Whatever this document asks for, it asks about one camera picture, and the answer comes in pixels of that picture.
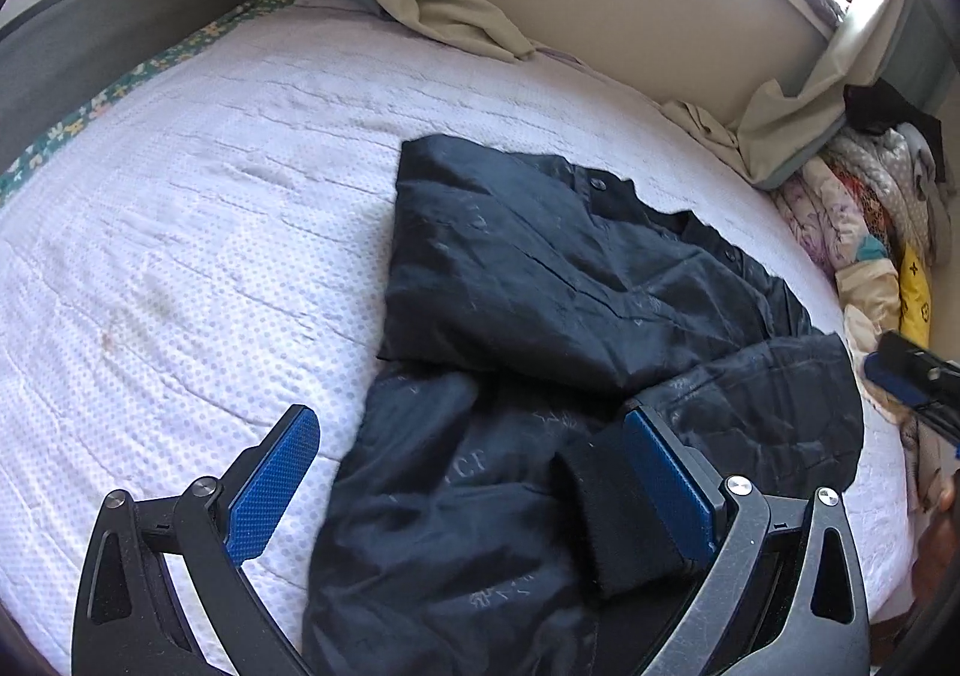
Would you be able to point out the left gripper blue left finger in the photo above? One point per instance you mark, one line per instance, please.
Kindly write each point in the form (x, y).
(220, 523)

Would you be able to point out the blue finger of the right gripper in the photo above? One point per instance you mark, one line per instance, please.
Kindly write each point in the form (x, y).
(899, 387)
(937, 378)

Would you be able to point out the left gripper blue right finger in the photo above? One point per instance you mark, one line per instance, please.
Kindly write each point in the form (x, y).
(717, 524)

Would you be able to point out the dark navy police coat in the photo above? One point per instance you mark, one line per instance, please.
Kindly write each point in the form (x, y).
(487, 520)

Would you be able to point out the person's right hand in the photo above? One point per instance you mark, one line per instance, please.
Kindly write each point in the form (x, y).
(937, 545)

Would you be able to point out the yellow patterned pillow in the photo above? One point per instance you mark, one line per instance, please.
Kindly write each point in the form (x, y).
(915, 298)

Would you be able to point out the pile of folded quilts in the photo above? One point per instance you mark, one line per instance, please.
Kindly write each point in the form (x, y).
(854, 208)

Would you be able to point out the white quilted mattress cover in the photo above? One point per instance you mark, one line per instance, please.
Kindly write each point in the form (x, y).
(207, 245)

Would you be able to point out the black garment on pile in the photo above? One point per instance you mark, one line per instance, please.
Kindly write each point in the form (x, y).
(876, 108)

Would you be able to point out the beige curtain right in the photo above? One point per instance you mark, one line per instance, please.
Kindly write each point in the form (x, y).
(777, 131)

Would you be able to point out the black headboard panel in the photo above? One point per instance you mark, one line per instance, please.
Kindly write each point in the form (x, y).
(59, 53)

